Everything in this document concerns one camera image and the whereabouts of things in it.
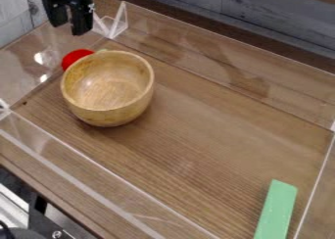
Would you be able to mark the clear acrylic tray walls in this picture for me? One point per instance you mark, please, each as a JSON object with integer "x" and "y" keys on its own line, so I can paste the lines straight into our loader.
{"x": 241, "y": 118}

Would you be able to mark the wooden bowl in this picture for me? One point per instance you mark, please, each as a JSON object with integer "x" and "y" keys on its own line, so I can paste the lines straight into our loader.
{"x": 107, "y": 87}

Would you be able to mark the red ball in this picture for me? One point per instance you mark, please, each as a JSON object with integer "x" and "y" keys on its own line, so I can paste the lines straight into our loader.
{"x": 74, "y": 56}

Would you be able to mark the green tape strip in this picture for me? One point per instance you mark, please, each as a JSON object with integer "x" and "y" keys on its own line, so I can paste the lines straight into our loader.
{"x": 277, "y": 212}

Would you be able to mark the black metal bracket with screw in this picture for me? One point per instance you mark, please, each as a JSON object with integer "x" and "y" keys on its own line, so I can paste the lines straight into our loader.
{"x": 41, "y": 223}

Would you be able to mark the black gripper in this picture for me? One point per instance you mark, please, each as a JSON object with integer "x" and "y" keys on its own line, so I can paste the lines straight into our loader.
{"x": 82, "y": 13}

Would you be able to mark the clear acrylic corner bracket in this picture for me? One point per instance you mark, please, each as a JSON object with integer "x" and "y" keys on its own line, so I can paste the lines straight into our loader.
{"x": 109, "y": 26}

